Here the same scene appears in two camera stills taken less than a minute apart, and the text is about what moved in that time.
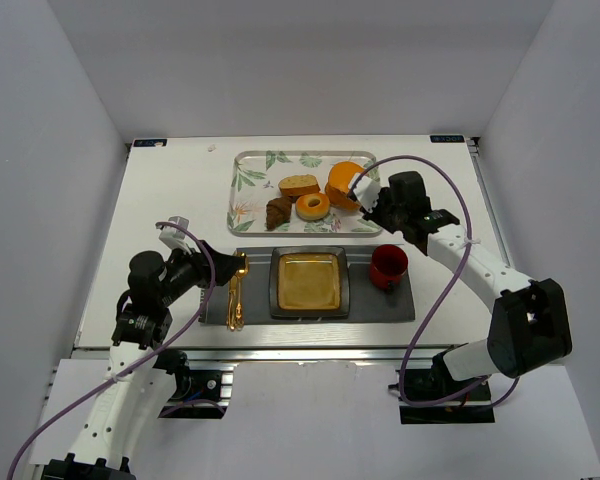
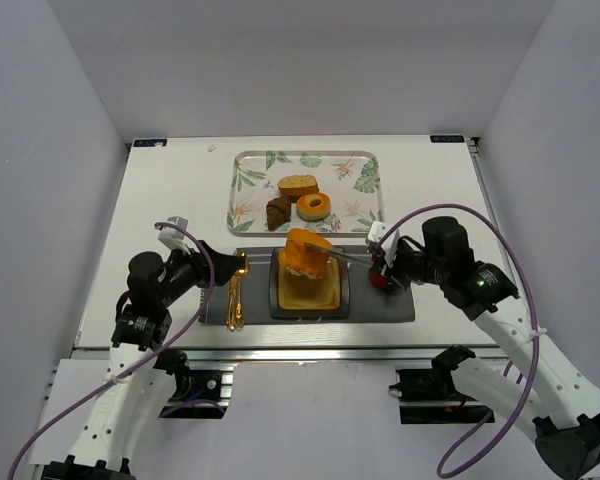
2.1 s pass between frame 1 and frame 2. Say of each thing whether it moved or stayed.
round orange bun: moved
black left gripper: stayed
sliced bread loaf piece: stayed
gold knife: stayed
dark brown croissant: stayed
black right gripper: moved
